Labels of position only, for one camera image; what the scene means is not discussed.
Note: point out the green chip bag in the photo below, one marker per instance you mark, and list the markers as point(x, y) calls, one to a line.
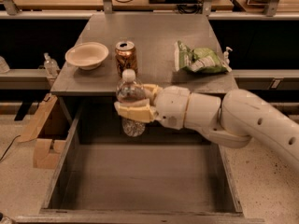
point(200, 60)

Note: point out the cardboard box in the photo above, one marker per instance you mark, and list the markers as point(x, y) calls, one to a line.
point(47, 129)

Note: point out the gold soda can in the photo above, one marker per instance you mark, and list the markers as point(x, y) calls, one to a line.
point(125, 55)

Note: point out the small sanitizer bottle left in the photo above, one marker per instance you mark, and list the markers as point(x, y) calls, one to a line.
point(51, 66)

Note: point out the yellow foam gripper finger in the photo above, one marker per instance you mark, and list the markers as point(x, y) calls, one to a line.
point(142, 113)
point(151, 91)

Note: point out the open grey top drawer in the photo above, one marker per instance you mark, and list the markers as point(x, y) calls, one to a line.
point(164, 177)

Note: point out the white paper bowl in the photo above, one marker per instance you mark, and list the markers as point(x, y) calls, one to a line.
point(87, 56)

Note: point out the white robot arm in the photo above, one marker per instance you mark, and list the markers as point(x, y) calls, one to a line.
point(231, 121)

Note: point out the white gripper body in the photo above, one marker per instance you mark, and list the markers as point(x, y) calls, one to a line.
point(171, 105)

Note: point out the clear plastic water bottle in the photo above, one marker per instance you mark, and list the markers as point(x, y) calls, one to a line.
point(130, 90)

